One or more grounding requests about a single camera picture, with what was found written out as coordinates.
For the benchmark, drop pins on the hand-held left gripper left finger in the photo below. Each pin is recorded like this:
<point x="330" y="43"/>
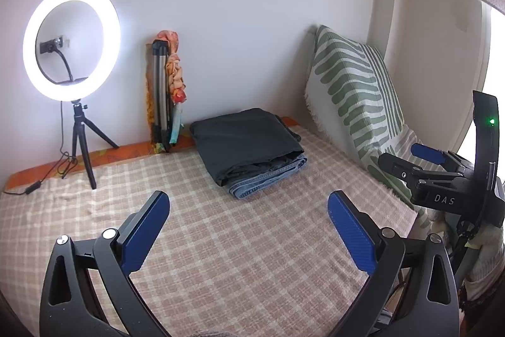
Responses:
<point x="146" y="234"/>

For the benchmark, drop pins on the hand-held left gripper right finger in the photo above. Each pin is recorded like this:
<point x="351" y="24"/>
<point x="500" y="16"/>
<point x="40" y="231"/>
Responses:
<point x="353" y="232"/>

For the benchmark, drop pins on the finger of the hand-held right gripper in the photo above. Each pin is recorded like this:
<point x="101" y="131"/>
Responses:
<point x="398" y="168"/>
<point x="428" y="152"/>

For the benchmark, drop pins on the black pants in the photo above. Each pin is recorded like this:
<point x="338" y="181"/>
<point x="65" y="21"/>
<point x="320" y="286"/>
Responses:
<point x="244" y="135"/>

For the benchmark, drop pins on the checked bed blanket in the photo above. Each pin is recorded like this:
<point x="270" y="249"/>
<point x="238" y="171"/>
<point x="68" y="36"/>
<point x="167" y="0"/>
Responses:
<point x="236" y="242"/>

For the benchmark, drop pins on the green striped pillow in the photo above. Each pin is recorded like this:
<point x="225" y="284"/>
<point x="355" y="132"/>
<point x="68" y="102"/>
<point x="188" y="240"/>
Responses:
<point x="355" y="84"/>

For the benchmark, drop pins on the folded blue jeans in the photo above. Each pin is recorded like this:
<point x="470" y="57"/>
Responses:
<point x="268" y="175"/>

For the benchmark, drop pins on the bright window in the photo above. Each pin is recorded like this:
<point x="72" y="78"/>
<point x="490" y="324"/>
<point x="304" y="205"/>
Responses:
<point x="498" y="64"/>

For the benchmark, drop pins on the small black tripod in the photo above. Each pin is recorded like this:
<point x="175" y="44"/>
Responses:
<point x="81" y="139"/>

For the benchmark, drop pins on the folded silver tripod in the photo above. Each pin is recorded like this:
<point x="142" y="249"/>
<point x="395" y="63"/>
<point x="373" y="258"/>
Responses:
<point x="159" y="96"/>

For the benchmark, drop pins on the orange patterned scarf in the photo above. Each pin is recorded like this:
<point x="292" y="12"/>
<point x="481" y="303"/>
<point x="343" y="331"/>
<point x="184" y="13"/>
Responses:
<point x="175" y="76"/>

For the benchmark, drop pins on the black gooseneck phone holder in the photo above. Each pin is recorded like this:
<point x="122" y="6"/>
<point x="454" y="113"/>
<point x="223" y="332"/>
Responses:
<point x="65" y="62"/>

